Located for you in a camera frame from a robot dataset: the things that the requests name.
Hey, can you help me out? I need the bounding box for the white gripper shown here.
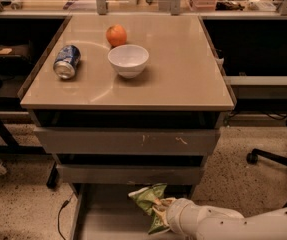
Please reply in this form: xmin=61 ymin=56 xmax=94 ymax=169
xmin=152 ymin=197 xmax=202 ymax=237

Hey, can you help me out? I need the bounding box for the green jalapeno chip bag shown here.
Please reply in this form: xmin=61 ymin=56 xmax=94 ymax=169
xmin=128 ymin=183 xmax=170 ymax=235

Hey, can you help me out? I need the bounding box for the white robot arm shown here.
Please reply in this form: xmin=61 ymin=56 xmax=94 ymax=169
xmin=152 ymin=198 xmax=287 ymax=240

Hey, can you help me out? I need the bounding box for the open bottom grey drawer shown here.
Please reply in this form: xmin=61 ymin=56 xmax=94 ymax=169
xmin=69 ymin=184 xmax=190 ymax=240

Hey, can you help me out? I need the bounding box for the middle grey drawer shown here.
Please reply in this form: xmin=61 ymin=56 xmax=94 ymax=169
xmin=57 ymin=165 xmax=204 ymax=185

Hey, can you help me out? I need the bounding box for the grey drawer cabinet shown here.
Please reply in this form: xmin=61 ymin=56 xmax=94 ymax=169
xmin=22 ymin=14 xmax=235 ymax=240

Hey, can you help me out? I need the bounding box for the top grey drawer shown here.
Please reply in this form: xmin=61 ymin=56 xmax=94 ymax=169
xmin=34 ymin=127 xmax=220 ymax=156

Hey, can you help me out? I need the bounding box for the white ceramic bowl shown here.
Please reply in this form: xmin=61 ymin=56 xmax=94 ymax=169
xmin=108 ymin=44 xmax=149 ymax=79

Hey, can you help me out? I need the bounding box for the blue soda can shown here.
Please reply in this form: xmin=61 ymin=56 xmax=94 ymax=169
xmin=53 ymin=45 xmax=81 ymax=80

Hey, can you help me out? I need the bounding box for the orange fruit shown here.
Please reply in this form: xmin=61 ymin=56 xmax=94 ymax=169
xmin=106 ymin=24 xmax=127 ymax=47

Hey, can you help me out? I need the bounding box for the dark box with label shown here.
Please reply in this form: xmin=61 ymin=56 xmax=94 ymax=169
xmin=0 ymin=44 xmax=31 ymax=63

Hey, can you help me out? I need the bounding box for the black cable on floor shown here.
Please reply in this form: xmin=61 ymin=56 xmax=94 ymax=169
xmin=56 ymin=193 xmax=75 ymax=240

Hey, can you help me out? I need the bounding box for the black table leg frame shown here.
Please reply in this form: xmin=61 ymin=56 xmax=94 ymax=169
xmin=0 ymin=98 xmax=61 ymax=190

